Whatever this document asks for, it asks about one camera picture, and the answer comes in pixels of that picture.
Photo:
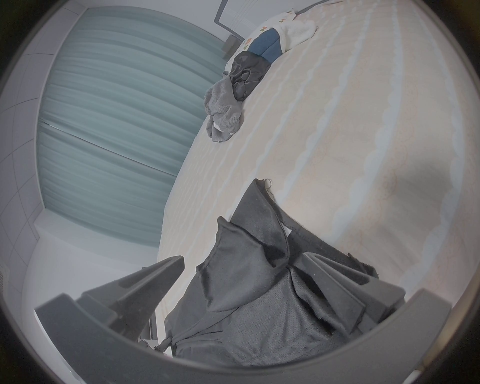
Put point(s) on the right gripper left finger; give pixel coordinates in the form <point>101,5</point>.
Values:
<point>146,296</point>

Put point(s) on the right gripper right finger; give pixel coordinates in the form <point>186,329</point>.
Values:
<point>345,296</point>

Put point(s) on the black T-shirt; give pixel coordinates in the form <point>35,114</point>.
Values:
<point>243,262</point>

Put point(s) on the bed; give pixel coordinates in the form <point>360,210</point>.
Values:
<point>356,131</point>

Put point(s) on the blue-green curtain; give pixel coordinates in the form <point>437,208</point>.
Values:
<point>105,195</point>
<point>131,75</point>

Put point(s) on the grey garment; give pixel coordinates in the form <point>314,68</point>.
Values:
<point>223,108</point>

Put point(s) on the shiny black garment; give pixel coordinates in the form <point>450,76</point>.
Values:
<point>249,73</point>

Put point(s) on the dark blue garment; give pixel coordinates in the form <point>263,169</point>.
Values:
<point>266,45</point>

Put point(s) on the grey bedside table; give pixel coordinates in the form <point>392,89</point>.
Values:
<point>230,45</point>

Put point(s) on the white garment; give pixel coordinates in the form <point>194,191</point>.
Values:
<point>298,33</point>

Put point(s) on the white printed pillow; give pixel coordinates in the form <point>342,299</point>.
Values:
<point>262,24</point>

